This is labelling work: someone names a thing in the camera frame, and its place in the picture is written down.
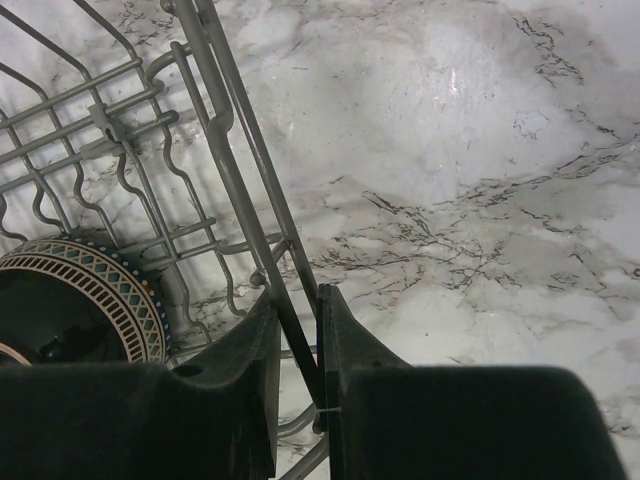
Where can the grey wire dish rack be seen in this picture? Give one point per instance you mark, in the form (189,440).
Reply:
(155,153)

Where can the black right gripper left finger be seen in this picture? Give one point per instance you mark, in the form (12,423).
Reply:
(228,399)

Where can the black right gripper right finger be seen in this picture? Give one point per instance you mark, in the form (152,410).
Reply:
(343,345)

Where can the dark brown bowl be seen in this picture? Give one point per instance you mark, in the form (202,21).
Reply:
(67,299)

